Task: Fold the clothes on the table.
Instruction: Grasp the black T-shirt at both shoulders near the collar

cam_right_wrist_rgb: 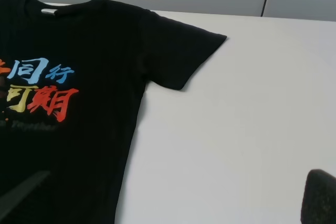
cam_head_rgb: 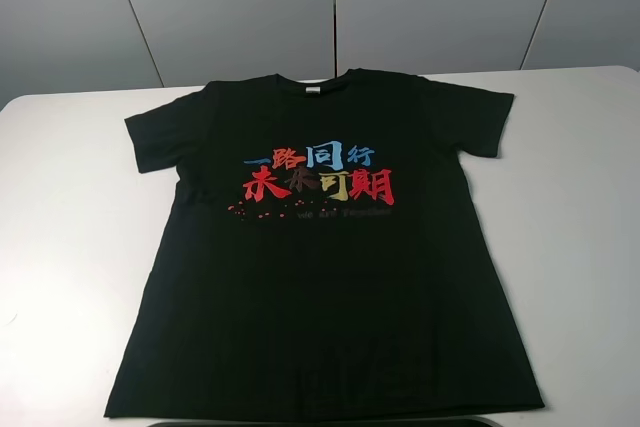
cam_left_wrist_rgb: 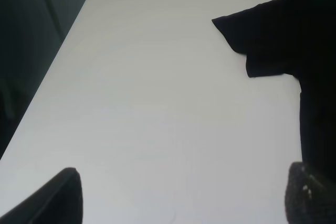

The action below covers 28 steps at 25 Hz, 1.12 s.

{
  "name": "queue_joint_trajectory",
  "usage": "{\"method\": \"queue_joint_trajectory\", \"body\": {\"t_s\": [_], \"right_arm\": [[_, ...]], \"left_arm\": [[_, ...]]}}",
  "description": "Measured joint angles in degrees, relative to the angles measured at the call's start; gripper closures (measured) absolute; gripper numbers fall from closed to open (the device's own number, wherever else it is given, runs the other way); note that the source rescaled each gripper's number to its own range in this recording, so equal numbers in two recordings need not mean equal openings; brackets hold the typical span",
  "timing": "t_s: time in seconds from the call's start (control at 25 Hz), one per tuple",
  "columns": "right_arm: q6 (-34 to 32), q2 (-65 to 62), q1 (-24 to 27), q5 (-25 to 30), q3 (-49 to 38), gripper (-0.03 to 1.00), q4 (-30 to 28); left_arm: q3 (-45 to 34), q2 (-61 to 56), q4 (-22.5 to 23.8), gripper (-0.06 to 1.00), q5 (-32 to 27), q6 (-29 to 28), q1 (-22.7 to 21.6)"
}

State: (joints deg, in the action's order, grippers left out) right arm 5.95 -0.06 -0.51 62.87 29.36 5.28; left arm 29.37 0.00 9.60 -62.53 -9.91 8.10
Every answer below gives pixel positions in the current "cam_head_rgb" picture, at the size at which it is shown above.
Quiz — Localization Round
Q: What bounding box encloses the black printed t-shirt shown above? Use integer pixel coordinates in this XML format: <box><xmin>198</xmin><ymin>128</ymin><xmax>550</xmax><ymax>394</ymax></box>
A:
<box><xmin>107</xmin><ymin>69</ymin><xmax>539</xmax><ymax>417</ymax></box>

